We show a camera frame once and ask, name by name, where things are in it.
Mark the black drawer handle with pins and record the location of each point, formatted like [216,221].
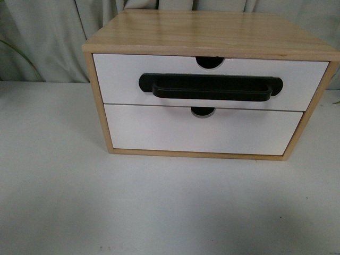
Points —
[211,87]

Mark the grey curtain backdrop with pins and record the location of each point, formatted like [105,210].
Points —
[41,40]

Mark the wooden drawer cabinet frame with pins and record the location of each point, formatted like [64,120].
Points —
[210,37]

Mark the white drawer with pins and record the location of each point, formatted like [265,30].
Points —
[118,77]
[232,131]

